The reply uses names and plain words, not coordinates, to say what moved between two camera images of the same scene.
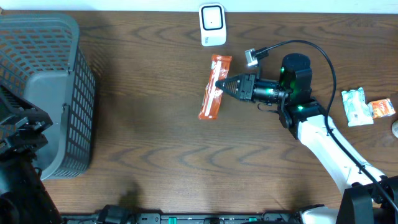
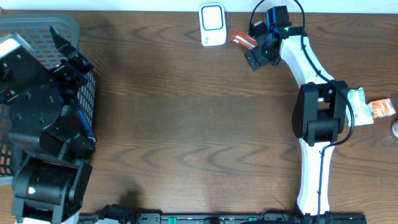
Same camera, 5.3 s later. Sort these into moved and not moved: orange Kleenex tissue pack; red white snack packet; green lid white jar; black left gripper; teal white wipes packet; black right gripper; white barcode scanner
Moved: black right gripper; black left gripper; red white snack packet
Not moved: orange Kleenex tissue pack; teal white wipes packet; green lid white jar; white barcode scanner
